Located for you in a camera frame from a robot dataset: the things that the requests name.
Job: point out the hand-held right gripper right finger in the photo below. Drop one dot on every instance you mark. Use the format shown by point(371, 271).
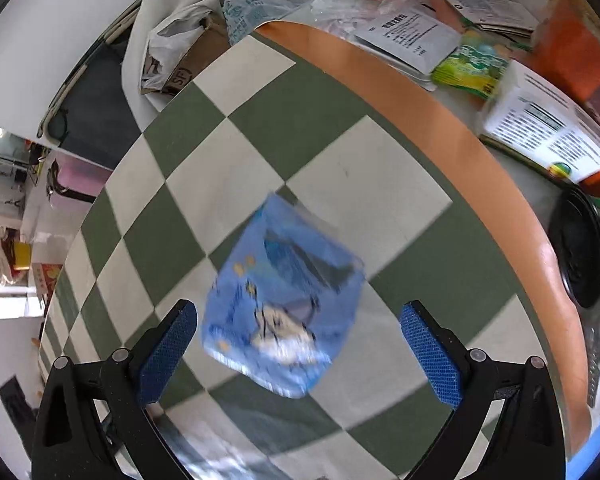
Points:
point(432, 360)

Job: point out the white paper sheets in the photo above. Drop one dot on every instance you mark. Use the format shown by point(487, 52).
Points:
point(495, 7)

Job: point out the white plastic bag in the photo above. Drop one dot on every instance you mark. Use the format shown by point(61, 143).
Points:
point(175, 15)

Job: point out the light blue plastic object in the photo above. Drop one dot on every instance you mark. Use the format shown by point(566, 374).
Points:
point(597, 440)

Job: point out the orange box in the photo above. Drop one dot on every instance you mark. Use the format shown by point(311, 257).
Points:
point(575, 50)

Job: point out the brown cardboard box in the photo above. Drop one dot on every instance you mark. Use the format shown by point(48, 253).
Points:
point(200, 55)

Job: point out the dark grey cushion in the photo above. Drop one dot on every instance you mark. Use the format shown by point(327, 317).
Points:
point(95, 105)

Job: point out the green snack packet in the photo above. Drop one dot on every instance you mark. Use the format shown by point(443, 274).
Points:
point(472, 67)

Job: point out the black round disc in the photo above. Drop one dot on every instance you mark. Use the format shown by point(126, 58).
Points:
point(577, 250)

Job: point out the round checkered table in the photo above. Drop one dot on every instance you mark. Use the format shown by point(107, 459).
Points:
point(330, 160)

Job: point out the clear plastic bag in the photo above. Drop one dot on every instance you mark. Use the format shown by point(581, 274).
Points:
point(350, 10)

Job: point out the blue snack packet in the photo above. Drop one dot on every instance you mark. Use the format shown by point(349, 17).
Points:
point(280, 300)

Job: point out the light blue plastic bag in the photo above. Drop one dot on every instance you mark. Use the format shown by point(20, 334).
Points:
point(255, 10)

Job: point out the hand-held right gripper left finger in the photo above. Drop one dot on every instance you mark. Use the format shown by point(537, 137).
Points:
point(167, 355)

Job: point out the white printed paper packet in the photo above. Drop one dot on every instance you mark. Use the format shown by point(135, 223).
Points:
point(410, 35)

